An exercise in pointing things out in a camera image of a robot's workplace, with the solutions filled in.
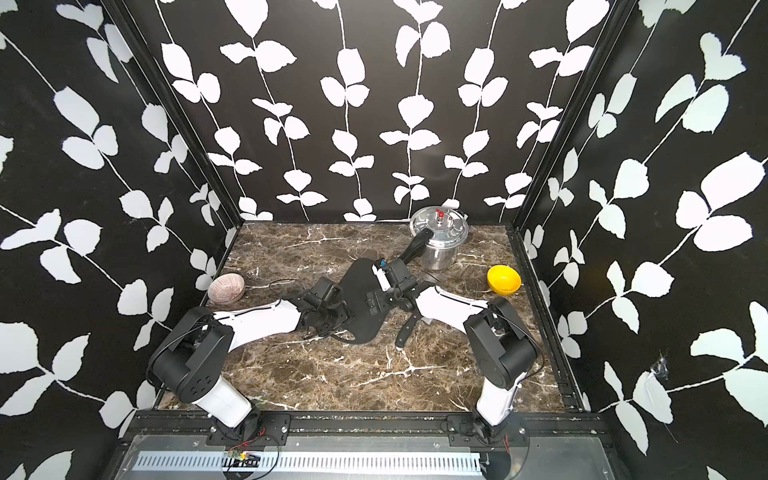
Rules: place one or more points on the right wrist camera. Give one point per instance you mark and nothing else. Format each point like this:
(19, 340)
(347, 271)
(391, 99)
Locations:
(380, 274)

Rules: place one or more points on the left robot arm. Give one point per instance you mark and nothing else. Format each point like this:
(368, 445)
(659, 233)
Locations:
(190, 360)

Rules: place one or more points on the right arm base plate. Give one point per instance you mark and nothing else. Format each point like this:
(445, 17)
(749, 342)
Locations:
(473, 431)

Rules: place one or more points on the white perforated rail strip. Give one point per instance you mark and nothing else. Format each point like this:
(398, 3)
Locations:
(397, 463)

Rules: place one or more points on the black cutting board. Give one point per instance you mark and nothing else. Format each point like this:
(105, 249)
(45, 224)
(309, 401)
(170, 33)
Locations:
(356, 283)

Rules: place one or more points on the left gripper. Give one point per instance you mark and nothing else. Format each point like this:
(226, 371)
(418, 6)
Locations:
(345, 314)

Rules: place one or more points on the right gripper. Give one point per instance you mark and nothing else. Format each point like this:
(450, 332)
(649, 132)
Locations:
(381, 296)

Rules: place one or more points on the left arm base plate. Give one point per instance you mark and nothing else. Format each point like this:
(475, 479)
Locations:
(256, 430)

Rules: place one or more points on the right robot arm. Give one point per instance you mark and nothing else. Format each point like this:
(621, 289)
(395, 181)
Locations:
(503, 347)

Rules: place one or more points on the steel pressure cooker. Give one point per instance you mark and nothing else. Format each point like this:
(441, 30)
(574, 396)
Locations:
(437, 232)

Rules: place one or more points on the cleaver knife black handle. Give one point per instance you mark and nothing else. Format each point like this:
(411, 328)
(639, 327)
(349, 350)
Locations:
(407, 329)

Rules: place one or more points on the pink ribbed bowl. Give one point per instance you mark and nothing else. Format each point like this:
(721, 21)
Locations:
(226, 289)

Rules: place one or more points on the yellow bowl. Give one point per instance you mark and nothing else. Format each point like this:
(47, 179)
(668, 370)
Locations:
(503, 280)

